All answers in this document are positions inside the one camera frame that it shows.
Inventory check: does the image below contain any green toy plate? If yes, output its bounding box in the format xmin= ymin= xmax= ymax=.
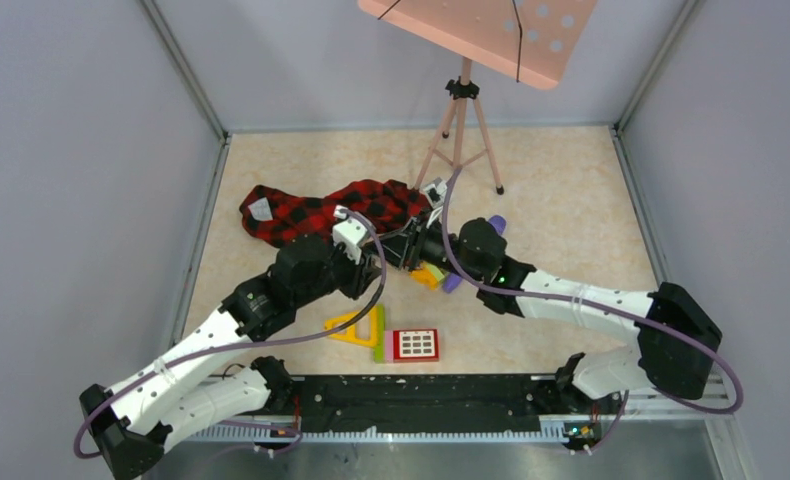
xmin=372 ymin=304 xmax=386 ymax=364

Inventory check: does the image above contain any purple toy microphone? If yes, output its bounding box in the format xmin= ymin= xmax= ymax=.
xmin=442 ymin=215 xmax=507 ymax=294

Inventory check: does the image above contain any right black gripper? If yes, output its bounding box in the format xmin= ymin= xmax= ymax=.
xmin=369 ymin=210 xmax=484 ymax=285

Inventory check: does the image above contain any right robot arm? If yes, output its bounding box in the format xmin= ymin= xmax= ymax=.
xmin=382 ymin=217 xmax=722 ymax=412

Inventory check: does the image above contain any red black plaid shirt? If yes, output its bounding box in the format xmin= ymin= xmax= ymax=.
xmin=238 ymin=179 xmax=431 ymax=248

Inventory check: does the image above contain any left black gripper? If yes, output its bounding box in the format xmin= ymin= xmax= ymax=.
xmin=294 ymin=232 xmax=382 ymax=307

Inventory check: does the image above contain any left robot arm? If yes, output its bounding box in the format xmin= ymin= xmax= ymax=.
xmin=78 ymin=235 xmax=388 ymax=479

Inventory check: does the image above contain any pink perforated stand tray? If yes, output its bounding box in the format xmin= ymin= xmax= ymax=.
xmin=357 ymin=0 xmax=598 ymax=90

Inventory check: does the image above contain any red window toy block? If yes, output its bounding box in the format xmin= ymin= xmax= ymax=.
xmin=382 ymin=329 xmax=440 ymax=363

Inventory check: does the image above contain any purple cable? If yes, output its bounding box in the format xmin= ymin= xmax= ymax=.
xmin=439 ymin=165 xmax=745 ymax=416
xmin=73 ymin=210 xmax=388 ymax=460

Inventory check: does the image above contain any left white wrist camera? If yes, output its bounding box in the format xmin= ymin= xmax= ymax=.
xmin=331 ymin=205 xmax=376 ymax=265

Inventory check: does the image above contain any yellow triangle toy piece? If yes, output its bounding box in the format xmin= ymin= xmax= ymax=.
xmin=323 ymin=307 xmax=377 ymax=348

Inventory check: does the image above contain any pink music stand tripod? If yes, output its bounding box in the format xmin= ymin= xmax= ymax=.
xmin=414 ymin=56 xmax=505 ymax=196

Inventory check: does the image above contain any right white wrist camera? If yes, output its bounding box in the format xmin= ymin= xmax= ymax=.
xmin=420 ymin=177 xmax=449 ymax=211

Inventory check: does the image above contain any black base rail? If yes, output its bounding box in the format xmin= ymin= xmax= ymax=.
xmin=263 ymin=374 xmax=592 ymax=434

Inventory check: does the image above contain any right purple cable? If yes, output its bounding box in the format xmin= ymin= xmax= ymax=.
xmin=439 ymin=165 xmax=745 ymax=416

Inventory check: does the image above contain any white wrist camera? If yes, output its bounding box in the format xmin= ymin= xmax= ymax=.
xmin=331 ymin=205 xmax=376 ymax=265
xmin=420 ymin=177 xmax=449 ymax=211

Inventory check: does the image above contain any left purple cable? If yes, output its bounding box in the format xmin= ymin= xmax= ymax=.
xmin=73 ymin=210 xmax=388 ymax=460

